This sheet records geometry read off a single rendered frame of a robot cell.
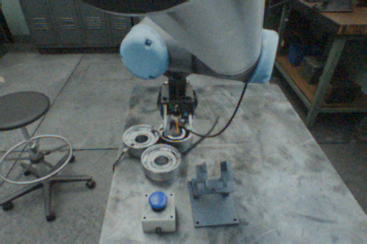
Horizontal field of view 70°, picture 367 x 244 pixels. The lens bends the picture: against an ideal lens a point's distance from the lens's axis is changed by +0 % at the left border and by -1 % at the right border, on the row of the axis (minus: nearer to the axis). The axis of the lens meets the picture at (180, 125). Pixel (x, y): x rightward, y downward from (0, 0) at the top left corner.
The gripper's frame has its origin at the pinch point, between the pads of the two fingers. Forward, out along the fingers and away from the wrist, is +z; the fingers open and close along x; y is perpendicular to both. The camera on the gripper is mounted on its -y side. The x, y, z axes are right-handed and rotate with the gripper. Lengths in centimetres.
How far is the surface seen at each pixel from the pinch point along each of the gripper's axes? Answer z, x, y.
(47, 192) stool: 85, -76, -31
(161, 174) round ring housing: 4.9, -4.3, 12.7
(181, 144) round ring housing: 7.0, 1.0, 1.3
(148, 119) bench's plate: 11.7, -9.7, -14.1
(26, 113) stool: 34, -71, -43
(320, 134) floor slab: 104, 115, -88
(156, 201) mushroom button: -0.8, -4.7, 22.9
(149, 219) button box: 1.8, -6.3, 25.7
